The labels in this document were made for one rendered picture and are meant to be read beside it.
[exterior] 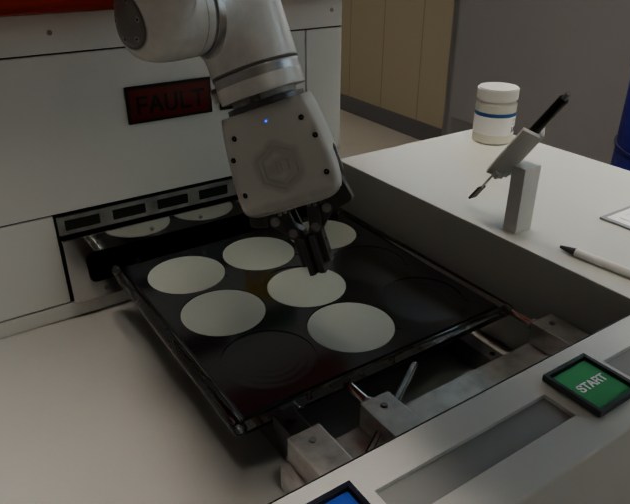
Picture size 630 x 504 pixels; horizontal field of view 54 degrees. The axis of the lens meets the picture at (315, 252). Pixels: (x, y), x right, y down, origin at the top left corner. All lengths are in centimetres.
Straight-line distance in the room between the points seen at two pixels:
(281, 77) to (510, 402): 34
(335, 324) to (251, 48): 32
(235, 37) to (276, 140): 10
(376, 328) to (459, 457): 26
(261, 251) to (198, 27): 41
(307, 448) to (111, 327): 42
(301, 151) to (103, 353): 41
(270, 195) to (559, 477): 34
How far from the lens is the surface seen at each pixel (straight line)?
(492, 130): 114
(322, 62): 98
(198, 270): 84
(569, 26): 351
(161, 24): 53
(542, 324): 75
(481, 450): 51
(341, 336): 70
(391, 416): 59
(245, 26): 57
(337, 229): 94
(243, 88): 57
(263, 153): 59
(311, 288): 78
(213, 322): 73
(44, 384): 83
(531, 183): 80
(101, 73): 84
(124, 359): 83
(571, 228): 85
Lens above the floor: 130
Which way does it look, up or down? 28 degrees down
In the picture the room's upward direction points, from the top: straight up
